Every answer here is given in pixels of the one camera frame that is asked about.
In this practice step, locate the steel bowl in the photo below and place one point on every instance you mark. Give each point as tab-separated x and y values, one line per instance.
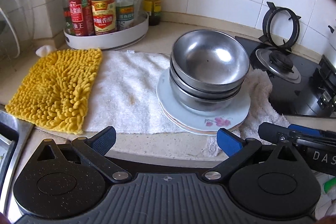
210	60
203	94
199	103

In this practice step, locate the white towel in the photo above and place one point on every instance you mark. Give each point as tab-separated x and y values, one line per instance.
124	96

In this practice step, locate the stove burner cap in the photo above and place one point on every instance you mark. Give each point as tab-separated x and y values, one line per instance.
279	64

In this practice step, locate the black gas stove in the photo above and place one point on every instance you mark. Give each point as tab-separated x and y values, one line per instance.
301	87

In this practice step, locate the yellow cap vinegar bottle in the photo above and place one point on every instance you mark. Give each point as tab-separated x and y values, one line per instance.
104	16

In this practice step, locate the black stove pot support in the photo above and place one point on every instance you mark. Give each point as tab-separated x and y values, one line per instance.
280	27

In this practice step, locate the yellow chenille cloth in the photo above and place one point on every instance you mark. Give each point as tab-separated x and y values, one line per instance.
55	93

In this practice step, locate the red label soy sauce bottle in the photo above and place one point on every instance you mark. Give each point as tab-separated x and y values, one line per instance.
82	17

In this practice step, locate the white round turntable tray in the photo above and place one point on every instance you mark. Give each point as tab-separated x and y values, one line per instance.
112	41

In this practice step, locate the small floral white plate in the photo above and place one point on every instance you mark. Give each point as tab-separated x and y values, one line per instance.
205	123

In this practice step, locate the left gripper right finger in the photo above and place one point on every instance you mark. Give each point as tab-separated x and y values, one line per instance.
239	152

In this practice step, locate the glass pot lid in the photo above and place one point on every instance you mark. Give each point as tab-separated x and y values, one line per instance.
17	27

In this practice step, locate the large floral white plate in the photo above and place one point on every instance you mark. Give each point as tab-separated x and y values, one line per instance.
165	96

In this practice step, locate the garlic bulb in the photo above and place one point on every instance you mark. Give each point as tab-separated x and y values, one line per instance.
44	50

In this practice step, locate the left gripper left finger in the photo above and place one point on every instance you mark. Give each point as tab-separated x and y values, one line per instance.
92	153

